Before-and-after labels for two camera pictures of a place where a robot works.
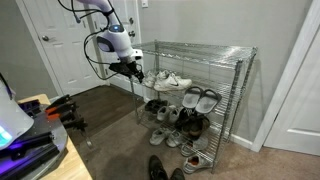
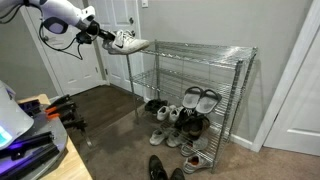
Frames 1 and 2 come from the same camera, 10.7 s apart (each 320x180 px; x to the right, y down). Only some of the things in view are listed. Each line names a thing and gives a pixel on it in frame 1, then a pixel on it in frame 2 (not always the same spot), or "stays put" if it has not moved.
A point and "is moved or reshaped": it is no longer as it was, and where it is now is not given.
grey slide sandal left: [191, 97] stays put
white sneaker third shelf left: [163, 113] stays put
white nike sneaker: [153, 78] is moved or reshaped
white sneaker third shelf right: [173, 114] stays put
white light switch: [144, 3] stays put
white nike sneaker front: [165, 81] -> [125, 42]
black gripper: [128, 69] -> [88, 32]
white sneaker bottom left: [157, 136] stays put
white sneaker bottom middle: [175, 139] stays put
